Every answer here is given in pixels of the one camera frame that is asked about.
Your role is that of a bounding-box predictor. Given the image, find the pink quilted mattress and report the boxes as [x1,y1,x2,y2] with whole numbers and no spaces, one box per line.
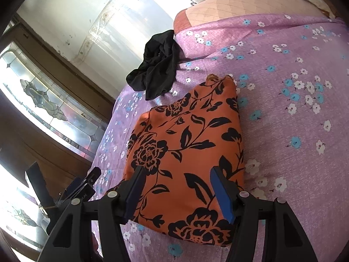
[173,0,334,34]

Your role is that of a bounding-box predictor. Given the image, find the orange black floral garment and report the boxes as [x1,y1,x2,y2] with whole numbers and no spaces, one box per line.
[124,75,244,247]

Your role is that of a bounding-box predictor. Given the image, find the stained glass window panel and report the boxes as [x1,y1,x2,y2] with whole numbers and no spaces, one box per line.
[1,42,106,162]

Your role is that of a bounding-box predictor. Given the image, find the black crumpled garment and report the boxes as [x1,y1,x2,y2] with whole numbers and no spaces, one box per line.
[126,30,180,101]

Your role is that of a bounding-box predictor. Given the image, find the purple floral bedsheet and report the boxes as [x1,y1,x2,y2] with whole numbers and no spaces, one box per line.
[93,14,348,261]

